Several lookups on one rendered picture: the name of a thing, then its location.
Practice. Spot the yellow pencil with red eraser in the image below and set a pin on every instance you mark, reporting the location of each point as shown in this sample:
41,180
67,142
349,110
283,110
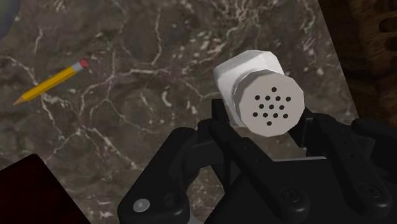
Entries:
49,82

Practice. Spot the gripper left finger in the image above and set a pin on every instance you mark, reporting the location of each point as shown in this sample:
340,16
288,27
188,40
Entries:
161,173

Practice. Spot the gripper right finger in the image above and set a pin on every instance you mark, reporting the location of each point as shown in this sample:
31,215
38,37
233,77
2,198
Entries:
356,161

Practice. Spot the white salt shaker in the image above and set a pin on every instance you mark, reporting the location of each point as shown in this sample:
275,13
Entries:
270,105

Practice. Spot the grey blue round object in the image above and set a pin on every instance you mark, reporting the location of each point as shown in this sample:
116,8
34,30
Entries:
6,15

